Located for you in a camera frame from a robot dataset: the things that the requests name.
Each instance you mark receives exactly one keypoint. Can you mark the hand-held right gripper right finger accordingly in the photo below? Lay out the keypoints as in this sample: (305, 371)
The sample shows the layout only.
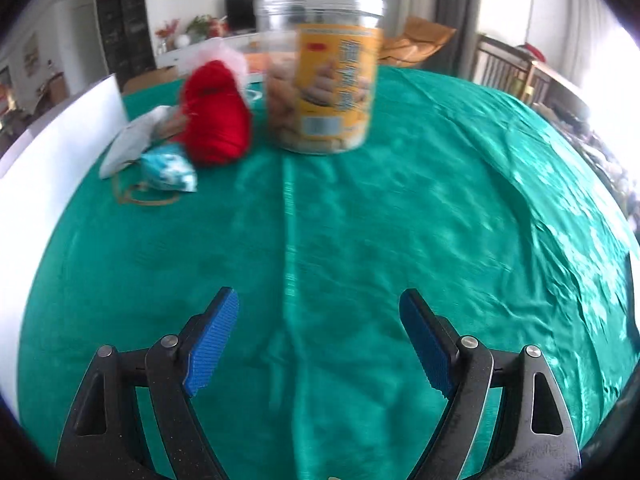
(427, 345)

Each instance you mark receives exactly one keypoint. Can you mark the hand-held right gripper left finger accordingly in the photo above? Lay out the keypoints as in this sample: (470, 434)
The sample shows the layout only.
(212, 345)

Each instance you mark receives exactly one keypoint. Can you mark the teal patterned pouch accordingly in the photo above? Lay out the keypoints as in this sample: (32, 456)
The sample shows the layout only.
(167, 170)

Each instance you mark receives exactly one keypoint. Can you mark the white wet wipes packet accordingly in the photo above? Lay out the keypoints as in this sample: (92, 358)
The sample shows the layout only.
(125, 150)

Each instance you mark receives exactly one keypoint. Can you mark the clear packet of wooden sticks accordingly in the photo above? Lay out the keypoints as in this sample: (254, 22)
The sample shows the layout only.
(172, 125)

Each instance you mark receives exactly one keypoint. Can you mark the red yarn ball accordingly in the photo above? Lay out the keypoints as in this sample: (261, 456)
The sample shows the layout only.
(215, 115)

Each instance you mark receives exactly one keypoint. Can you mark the white cardboard box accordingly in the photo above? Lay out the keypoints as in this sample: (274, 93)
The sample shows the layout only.
(50, 160)

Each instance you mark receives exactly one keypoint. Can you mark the clear plastic biscuit jar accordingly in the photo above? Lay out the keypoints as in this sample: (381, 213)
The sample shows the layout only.
(320, 110)

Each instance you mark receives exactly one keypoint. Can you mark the green tablecloth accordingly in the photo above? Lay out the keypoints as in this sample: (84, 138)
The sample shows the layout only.
(350, 235)

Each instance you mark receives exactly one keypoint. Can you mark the brown rubber band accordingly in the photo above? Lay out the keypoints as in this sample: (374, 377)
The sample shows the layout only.
(150, 204)

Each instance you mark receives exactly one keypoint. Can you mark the brown cardboard box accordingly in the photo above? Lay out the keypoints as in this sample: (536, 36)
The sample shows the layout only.
(150, 77)

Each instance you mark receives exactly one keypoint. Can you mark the orange book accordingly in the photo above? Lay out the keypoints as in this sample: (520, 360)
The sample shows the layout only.
(255, 64)

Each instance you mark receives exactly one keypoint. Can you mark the dark wooden chair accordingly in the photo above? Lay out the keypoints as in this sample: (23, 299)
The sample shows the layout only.
(495, 65)

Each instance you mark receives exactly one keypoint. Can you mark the wooden table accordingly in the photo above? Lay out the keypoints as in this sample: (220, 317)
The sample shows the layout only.
(555, 85)

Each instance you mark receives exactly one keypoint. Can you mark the white television cabinet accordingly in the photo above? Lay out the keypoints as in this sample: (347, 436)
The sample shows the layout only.
(170, 57)

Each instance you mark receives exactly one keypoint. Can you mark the round white vase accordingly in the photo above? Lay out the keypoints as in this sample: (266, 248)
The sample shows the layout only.
(182, 40)

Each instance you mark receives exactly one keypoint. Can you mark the orange lounge chair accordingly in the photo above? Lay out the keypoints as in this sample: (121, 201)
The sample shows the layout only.
(425, 35)

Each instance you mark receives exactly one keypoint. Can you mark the red flower bouquet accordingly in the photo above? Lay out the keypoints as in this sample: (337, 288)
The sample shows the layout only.
(167, 32)

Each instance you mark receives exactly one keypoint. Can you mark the red gift box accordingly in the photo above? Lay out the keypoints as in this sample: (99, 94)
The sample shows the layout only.
(219, 27)

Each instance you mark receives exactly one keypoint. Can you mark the green plant with red flowers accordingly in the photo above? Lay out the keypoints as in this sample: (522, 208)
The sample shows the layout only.
(200, 25)

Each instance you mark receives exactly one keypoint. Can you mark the black display cabinet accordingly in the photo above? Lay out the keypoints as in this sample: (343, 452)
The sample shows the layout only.
(125, 25)

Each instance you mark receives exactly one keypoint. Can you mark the black television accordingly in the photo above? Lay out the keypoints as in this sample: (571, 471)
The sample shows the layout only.
(240, 10)

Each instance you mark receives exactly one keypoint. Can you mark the grey curtain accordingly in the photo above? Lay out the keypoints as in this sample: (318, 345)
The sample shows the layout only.
(457, 0)

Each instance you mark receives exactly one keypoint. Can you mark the white curtain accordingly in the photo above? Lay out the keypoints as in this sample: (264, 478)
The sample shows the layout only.
(575, 10)

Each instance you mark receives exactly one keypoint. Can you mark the framed wall picture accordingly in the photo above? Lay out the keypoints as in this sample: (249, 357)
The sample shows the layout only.
(31, 55)

